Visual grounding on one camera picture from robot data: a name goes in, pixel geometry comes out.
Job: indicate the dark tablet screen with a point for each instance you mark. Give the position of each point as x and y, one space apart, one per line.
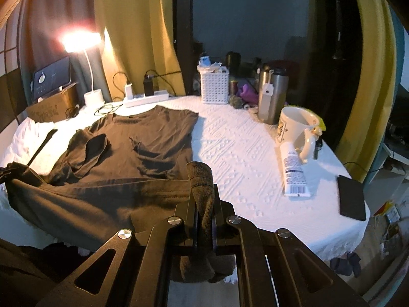
51 78

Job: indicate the steel travel tumbler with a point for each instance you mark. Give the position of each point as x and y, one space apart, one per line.
273 85

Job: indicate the yellow curtain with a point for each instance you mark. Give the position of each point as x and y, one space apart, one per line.
141 35

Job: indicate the white charger plug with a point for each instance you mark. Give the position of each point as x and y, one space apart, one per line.
129 91

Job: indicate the white bed cover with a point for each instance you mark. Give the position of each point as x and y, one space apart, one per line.
245 162

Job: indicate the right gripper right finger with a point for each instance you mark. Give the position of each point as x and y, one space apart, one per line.
276 268

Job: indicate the white lotion tube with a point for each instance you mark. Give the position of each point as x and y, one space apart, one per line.
295 185

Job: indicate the dark brown t-shirt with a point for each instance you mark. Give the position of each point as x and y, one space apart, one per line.
124 172

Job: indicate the white desk lamp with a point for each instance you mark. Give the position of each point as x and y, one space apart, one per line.
78 42

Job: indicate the black charger adapter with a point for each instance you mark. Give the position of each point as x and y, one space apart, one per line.
148 85

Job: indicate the white plastic basket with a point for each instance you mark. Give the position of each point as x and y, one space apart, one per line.
214 84

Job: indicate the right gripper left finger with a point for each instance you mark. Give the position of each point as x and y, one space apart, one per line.
129 269

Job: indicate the white power strip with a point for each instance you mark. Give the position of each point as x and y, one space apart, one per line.
142 99

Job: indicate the white cartoon mug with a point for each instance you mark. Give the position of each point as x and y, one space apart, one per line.
301 127

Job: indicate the purple cloth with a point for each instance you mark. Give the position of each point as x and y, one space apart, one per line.
248 94

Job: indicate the brown cardboard box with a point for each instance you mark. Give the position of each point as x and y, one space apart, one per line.
56 107

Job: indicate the black phone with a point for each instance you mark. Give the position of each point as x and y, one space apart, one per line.
351 198

